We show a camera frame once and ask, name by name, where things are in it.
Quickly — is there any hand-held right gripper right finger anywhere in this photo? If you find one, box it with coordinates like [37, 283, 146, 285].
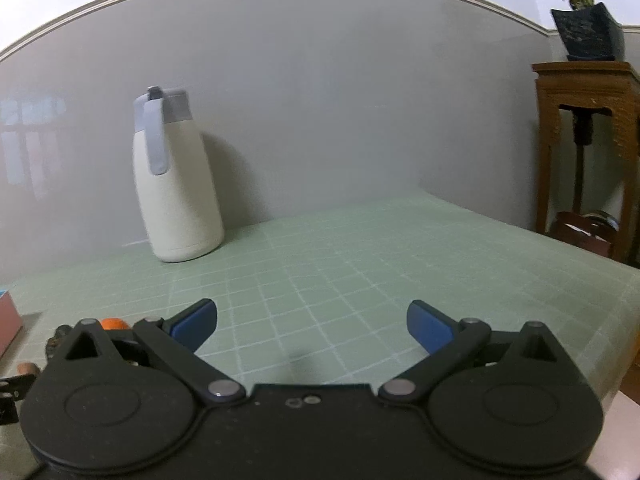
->
[377, 300, 571, 406]

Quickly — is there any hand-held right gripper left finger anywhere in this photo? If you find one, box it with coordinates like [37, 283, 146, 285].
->
[62, 298, 247, 406]

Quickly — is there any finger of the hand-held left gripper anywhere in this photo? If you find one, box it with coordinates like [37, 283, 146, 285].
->
[0, 374, 37, 427]

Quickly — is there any colourful cardboard box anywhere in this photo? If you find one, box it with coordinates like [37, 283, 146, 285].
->
[0, 289, 24, 356]

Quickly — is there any green checked tablecloth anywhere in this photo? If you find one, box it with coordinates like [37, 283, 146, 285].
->
[0, 191, 640, 461]

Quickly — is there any white thermos jug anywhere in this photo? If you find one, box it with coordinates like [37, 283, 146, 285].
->
[131, 86, 224, 264]

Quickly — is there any dark red box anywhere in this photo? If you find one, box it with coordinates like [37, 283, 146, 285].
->
[552, 210, 618, 260]

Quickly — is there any carved wooden plant stand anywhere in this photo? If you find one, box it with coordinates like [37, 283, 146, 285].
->
[531, 60, 640, 266]

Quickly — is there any dark blue plant pot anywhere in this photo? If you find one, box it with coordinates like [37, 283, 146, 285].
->
[550, 2, 627, 62]

